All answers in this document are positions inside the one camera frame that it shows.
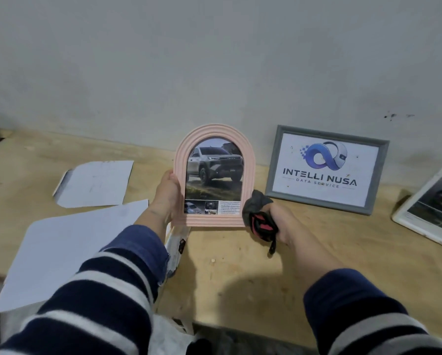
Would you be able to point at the person's right hand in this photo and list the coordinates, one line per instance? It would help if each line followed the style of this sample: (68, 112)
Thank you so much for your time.
(285, 225)

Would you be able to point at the person's left hand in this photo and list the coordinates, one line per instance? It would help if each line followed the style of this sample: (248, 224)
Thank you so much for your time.
(167, 203)

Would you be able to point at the black cleaning cloth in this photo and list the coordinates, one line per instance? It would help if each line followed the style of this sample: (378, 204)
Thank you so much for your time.
(256, 214)

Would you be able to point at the pink arched photo frame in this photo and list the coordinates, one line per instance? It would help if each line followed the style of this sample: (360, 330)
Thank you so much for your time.
(180, 158)

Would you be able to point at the cut brochure pages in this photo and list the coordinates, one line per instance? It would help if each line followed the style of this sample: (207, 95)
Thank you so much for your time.
(176, 251)

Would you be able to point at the grey rectangular photo frame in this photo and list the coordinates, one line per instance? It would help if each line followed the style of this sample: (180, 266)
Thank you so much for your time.
(269, 173)

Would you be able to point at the double-sided arched brochure picture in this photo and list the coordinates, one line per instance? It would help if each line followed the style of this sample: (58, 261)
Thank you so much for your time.
(213, 170)

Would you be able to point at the white cut paper sheet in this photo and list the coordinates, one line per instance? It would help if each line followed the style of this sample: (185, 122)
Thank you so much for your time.
(95, 184)

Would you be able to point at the large white paper sheet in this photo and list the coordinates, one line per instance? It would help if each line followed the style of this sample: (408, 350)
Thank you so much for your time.
(58, 247)

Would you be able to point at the white rectangular photo frame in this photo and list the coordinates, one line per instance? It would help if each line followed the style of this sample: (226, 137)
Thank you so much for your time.
(405, 221)

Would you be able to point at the person's right forearm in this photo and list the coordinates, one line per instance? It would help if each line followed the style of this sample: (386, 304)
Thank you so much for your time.
(354, 303)

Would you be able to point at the person's left forearm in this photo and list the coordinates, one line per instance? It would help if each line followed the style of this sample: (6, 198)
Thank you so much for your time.
(106, 292)

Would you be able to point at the person's black shoe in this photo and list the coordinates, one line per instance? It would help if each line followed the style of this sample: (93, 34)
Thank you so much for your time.
(203, 348)

